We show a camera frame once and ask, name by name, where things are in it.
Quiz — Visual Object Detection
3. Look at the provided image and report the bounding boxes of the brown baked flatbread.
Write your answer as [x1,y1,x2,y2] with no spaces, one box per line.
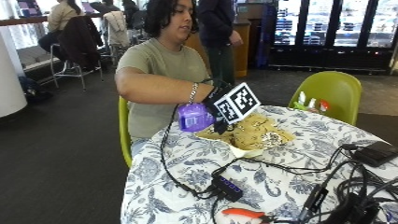
[199,112,296,151]

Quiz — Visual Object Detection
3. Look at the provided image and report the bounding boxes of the white cube of black markers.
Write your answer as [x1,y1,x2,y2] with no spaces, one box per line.
[212,81,263,125]

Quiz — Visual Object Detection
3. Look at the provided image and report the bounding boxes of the crumpled aluminium foil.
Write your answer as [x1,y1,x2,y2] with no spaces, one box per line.
[259,130,289,149]

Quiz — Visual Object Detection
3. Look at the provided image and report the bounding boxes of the blue floral tablecloth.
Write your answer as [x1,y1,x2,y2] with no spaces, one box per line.
[120,105,398,224]

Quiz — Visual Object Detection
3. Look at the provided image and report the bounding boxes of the black usb hub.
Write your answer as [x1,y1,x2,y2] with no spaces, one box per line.
[211,175,245,203]

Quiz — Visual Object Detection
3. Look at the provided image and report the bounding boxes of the green plastic chair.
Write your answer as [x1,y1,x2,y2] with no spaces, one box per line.
[288,70,364,127]
[117,95,135,169]

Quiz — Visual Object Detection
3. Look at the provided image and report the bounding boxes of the person in olive t-shirt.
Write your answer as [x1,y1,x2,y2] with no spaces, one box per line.
[115,0,235,158]

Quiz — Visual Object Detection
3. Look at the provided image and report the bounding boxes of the wooden counter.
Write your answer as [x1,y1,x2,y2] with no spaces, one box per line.
[184,21,253,78]

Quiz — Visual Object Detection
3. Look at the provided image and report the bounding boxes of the red capped bottle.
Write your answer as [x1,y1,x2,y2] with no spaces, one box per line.
[317,99,332,113]

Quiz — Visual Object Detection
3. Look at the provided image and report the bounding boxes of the black flat box device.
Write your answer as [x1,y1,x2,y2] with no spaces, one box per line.
[352,140,398,168]

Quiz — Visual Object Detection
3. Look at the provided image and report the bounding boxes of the metal bar stool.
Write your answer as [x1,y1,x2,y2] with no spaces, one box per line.
[48,43,104,92]

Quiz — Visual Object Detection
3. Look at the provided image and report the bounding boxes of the black glass door refrigerators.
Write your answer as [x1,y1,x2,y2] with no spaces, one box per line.
[268,0,398,75]

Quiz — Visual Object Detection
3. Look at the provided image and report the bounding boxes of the light quilted jacket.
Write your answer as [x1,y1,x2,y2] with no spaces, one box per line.
[103,10,131,49]

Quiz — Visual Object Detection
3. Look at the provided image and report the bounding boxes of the dark jacket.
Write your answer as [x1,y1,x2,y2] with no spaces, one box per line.
[56,15,104,71]

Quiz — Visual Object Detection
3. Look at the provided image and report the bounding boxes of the dark backpack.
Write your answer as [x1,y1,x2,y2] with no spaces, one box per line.
[18,76,55,104]

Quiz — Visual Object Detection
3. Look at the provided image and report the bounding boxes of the white round column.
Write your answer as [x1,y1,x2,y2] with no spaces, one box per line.
[0,31,28,119]

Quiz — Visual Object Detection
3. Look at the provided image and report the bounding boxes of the silver chain bracelet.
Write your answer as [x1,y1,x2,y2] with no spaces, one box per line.
[188,82,200,105]

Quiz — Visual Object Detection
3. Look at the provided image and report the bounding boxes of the black glove cable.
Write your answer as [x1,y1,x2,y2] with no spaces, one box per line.
[160,104,219,200]

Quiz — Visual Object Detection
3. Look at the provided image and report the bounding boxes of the orange handled pliers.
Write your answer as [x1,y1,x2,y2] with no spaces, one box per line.
[221,207,276,224]

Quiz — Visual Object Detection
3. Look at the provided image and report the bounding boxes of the bundle of black cables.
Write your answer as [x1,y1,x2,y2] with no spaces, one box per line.
[211,143,398,224]

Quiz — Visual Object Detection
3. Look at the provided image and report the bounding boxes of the black camera device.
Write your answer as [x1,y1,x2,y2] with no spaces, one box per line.
[297,183,381,224]

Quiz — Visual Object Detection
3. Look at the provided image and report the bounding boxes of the wooden rail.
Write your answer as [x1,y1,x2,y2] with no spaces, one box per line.
[0,12,104,27]

